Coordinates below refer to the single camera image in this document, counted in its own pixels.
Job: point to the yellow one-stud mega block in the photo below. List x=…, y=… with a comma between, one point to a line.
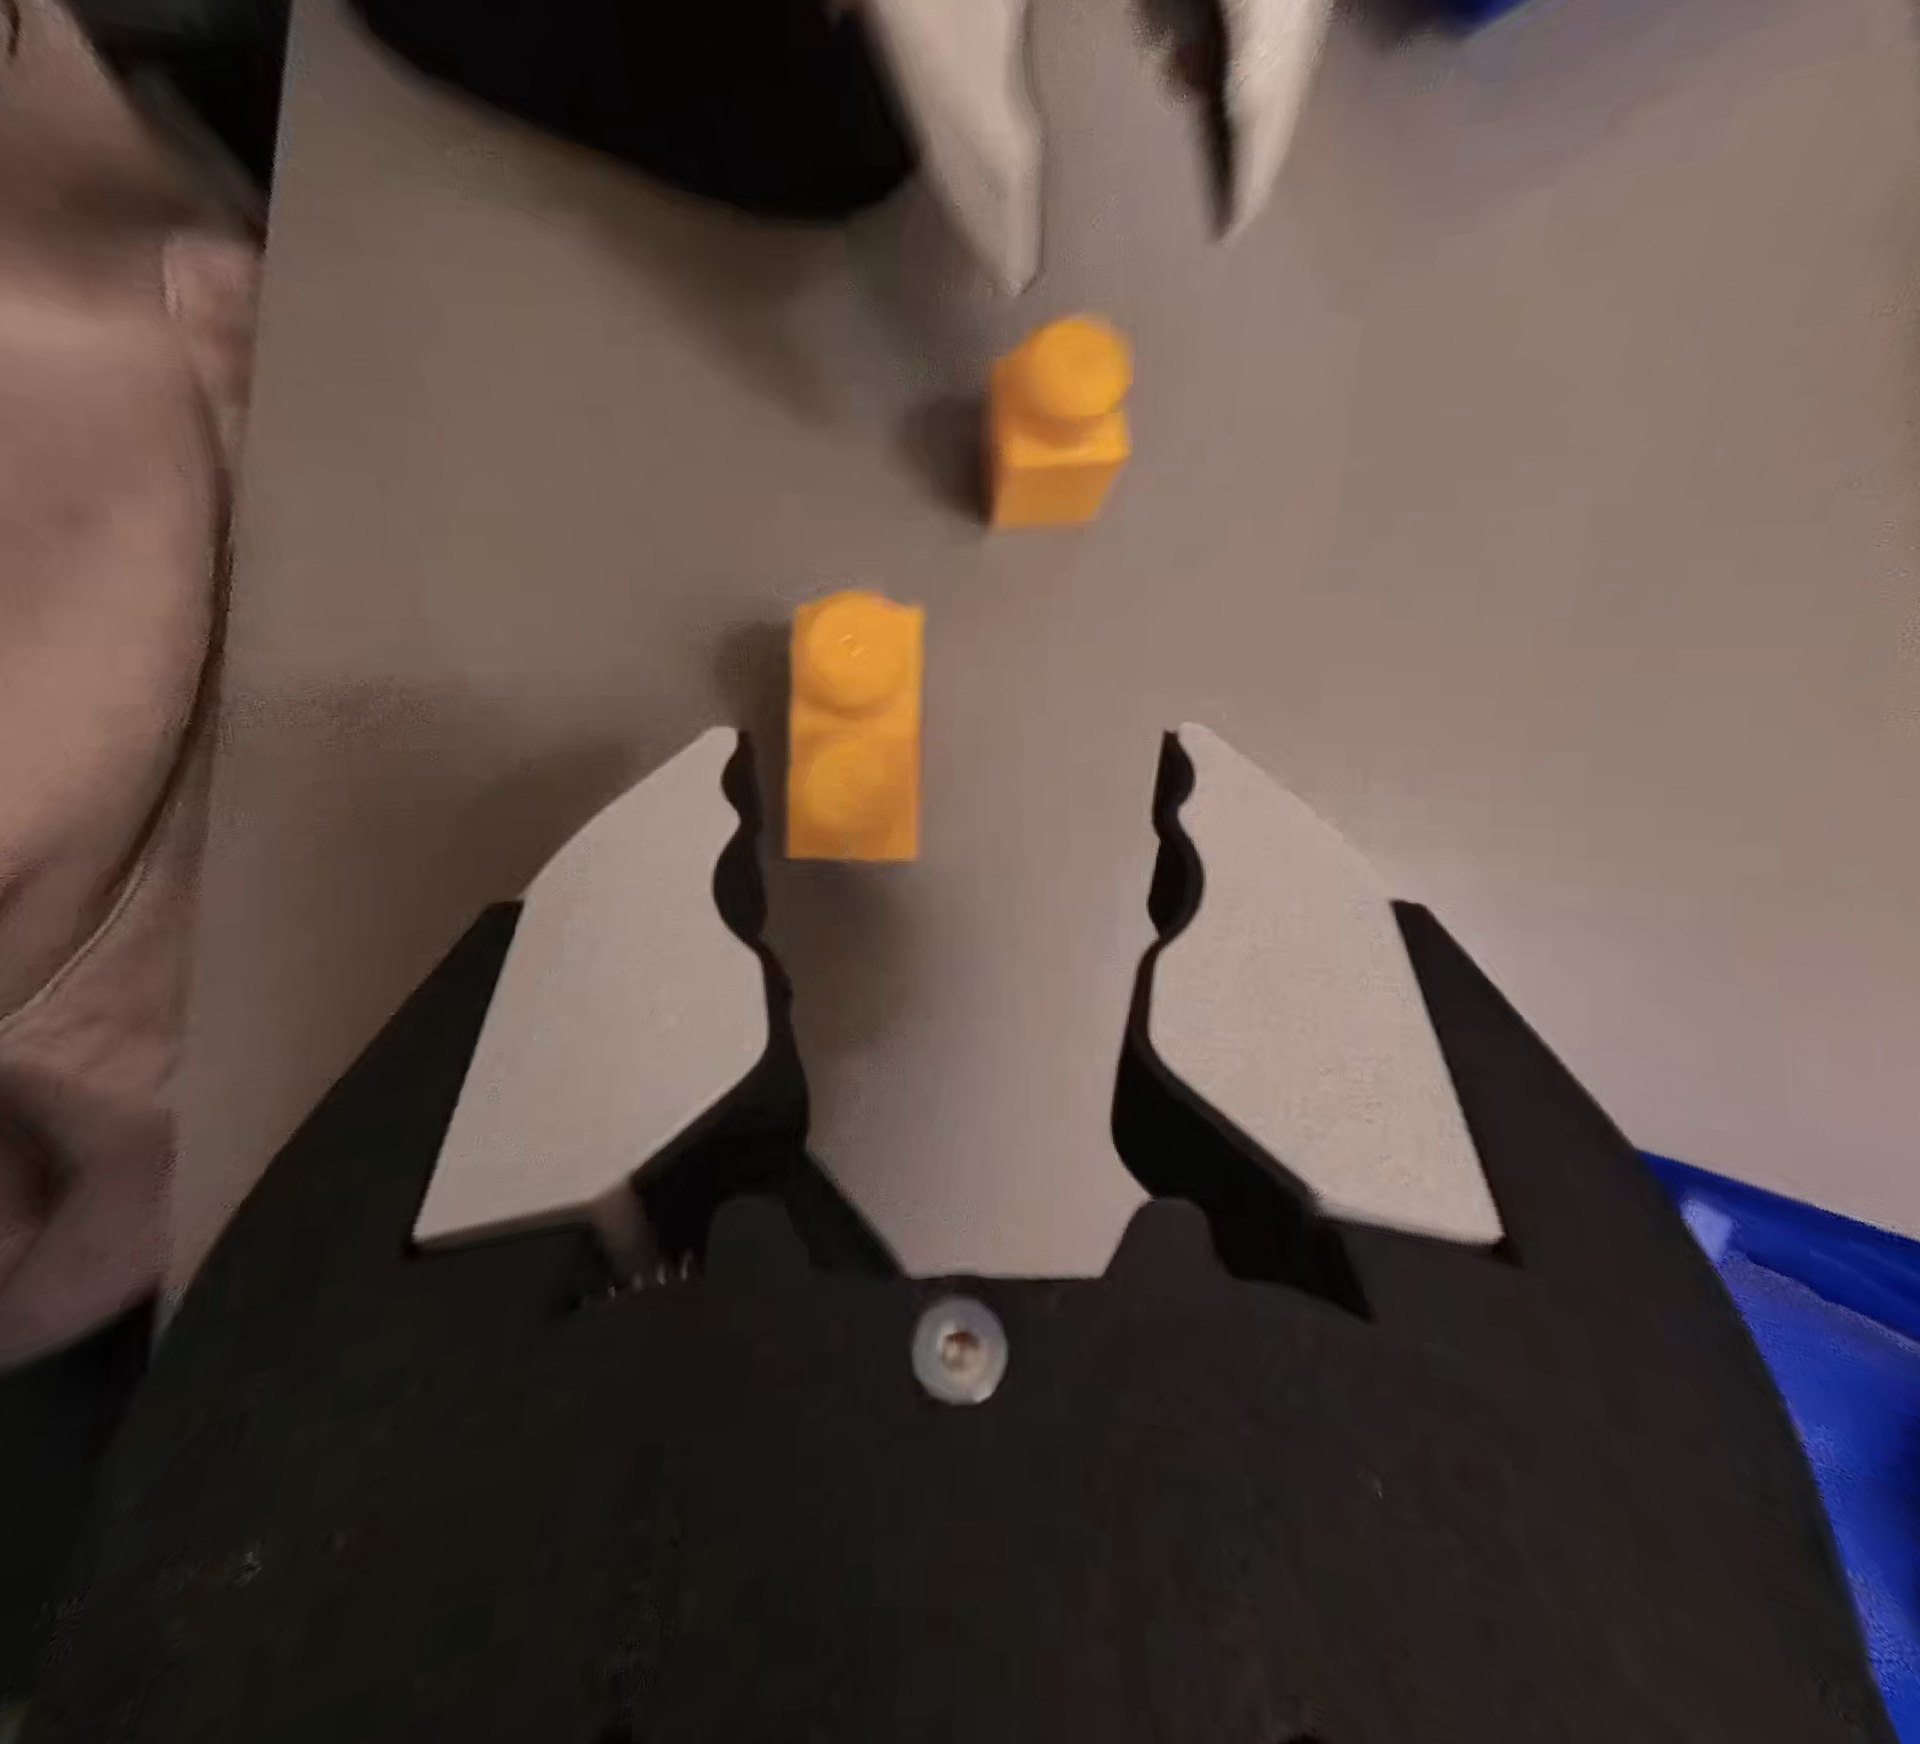
x=1059, y=425

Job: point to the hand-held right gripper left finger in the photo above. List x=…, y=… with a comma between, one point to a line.
x=600, y=1055

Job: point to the person's beige sweatshirt torso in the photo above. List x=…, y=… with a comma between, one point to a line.
x=91, y=725

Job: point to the yellow two-stud mega block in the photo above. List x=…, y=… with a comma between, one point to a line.
x=855, y=725

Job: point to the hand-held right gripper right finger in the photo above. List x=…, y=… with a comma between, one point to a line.
x=1320, y=1055

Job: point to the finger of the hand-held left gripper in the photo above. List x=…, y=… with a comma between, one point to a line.
x=1275, y=4
x=961, y=49

